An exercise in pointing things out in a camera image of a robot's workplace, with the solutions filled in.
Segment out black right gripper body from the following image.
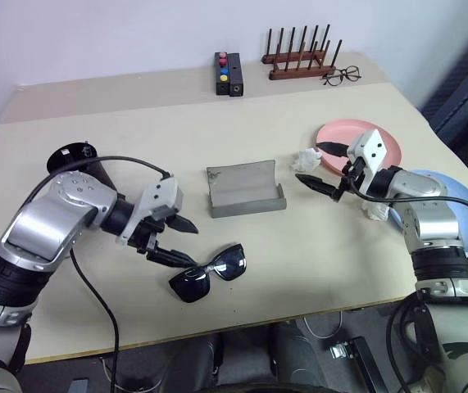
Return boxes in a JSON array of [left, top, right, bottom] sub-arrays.
[[332, 157, 368, 202]]

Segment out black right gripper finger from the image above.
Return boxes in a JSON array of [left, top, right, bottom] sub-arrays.
[[316, 140, 349, 157], [294, 173, 339, 201]]

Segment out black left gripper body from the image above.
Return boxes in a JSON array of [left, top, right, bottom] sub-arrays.
[[128, 215, 170, 257]]

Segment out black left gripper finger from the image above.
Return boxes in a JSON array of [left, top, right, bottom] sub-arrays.
[[166, 212, 199, 235], [146, 243, 198, 269]]

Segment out large white tissue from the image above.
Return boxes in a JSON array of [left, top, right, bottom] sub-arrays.
[[290, 147, 324, 172]]

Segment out black sunglasses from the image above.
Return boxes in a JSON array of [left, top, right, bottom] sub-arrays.
[[168, 243, 248, 305]]

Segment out small white tissue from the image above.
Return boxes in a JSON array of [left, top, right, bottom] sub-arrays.
[[360, 200, 391, 223]]

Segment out grey glasses case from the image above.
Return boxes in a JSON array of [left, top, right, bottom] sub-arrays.
[[206, 160, 287, 219]]

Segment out blue plate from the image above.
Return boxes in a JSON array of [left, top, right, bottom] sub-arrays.
[[388, 168, 468, 261]]

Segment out pink plate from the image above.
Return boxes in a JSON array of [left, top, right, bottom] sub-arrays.
[[316, 118, 403, 178]]

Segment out brown-framed eyeglasses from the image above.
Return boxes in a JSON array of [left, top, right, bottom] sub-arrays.
[[321, 65, 362, 88]]

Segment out brown wooden peg rack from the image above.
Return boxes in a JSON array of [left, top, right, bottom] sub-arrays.
[[261, 24, 343, 82]]

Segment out black plastic cup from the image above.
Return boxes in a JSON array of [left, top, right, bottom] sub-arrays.
[[46, 142, 114, 193]]

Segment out black box with socket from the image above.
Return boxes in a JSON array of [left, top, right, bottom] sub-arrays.
[[228, 52, 246, 98]]

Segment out black button box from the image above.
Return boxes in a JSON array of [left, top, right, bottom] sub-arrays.
[[213, 51, 232, 97]]

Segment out dark ribbed chair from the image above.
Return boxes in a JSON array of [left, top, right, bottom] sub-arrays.
[[420, 20, 468, 185]]

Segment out metal latch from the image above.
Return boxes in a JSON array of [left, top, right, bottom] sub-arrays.
[[329, 343, 350, 362]]

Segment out black bar on floor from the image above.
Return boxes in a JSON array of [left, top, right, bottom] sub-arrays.
[[350, 337, 387, 393]]

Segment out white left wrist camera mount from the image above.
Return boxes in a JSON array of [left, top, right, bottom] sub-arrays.
[[115, 174, 184, 246]]

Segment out thin white wire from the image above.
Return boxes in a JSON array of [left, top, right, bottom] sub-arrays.
[[98, 355, 116, 384]]

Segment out white cable on floor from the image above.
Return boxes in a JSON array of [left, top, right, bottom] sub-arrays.
[[302, 310, 346, 340]]

